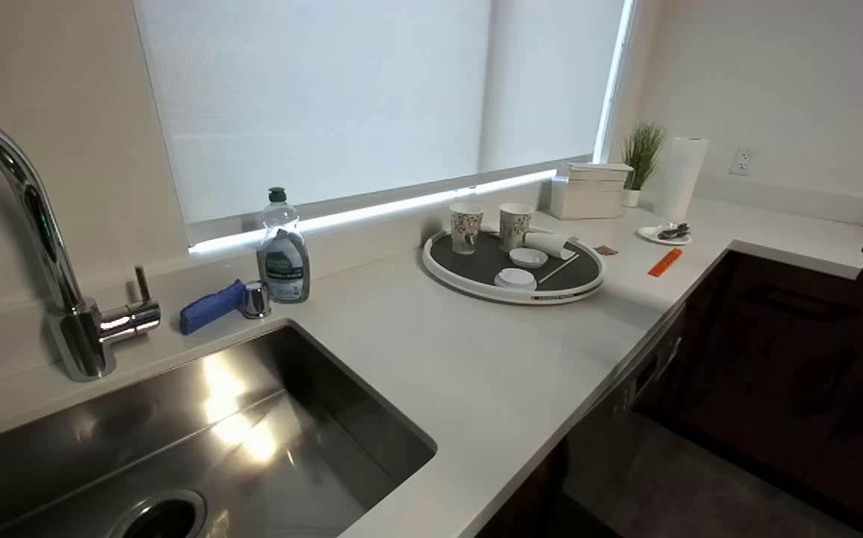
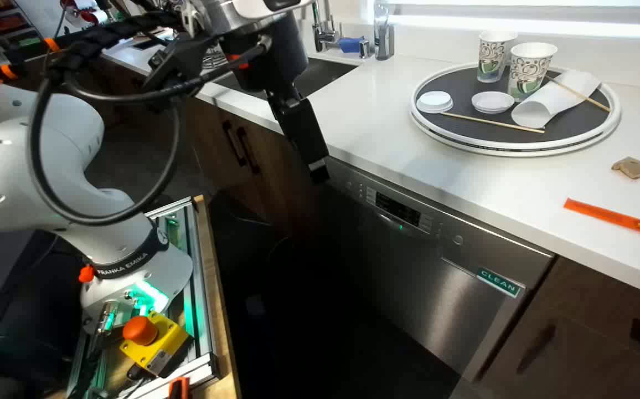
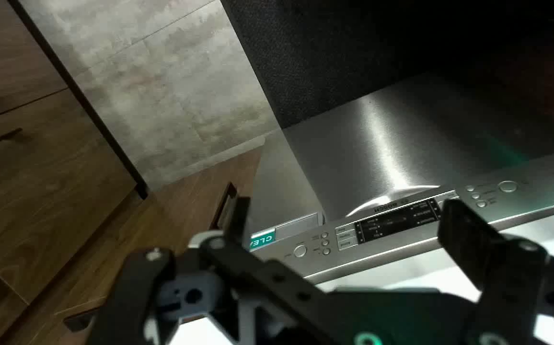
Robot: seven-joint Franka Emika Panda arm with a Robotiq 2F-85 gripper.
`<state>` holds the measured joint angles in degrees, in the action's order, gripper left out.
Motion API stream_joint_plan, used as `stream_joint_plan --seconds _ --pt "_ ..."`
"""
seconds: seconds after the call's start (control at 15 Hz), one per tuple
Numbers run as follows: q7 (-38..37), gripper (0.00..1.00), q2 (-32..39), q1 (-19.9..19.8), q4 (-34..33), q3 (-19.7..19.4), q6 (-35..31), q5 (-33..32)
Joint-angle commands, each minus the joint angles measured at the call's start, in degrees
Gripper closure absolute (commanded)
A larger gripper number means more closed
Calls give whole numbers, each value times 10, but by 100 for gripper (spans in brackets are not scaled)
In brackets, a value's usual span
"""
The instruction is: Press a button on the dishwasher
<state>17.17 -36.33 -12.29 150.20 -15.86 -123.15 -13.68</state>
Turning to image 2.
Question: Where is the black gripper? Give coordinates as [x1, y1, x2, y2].
[221, 13, 331, 183]

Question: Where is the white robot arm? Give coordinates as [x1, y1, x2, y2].
[0, 0, 327, 317]

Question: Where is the stainless steel dishwasher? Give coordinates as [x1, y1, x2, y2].
[327, 159, 553, 379]

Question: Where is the wooden cabinet door left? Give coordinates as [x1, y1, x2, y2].
[186, 100, 314, 229]

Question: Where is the wooden cabinet door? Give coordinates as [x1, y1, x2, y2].
[186, 100, 314, 229]
[480, 259, 640, 399]

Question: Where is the small white dish left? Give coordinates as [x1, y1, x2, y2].
[417, 90, 454, 113]

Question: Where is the small white dish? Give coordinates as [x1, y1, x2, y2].
[472, 90, 513, 115]
[417, 90, 454, 113]

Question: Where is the round black white tray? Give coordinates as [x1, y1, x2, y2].
[412, 64, 623, 156]

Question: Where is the kitchen sink faucet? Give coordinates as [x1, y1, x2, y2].
[373, 0, 394, 59]

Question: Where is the wooden chopstick front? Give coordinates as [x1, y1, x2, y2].
[441, 110, 544, 134]

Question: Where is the wooden chopstick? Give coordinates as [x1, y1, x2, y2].
[550, 80, 612, 113]
[441, 110, 544, 134]

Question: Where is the small white dish right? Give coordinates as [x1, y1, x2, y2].
[472, 90, 513, 115]

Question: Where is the tipped white paper cup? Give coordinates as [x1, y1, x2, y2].
[511, 70, 601, 127]

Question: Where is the patterned paper cup front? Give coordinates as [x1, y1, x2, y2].
[507, 41, 559, 102]

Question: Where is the yellow emergency stop box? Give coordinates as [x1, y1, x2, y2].
[120, 313, 188, 376]

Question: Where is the wooden chopstick rear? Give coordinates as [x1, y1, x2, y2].
[550, 80, 612, 113]

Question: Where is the wooden cabinet door right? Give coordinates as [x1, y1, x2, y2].
[480, 259, 640, 399]

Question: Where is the orange ruler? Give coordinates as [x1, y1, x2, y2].
[562, 200, 640, 232]

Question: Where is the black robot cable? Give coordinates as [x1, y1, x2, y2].
[30, 30, 278, 228]

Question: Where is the black cabinet handle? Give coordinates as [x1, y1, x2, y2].
[516, 323, 556, 375]

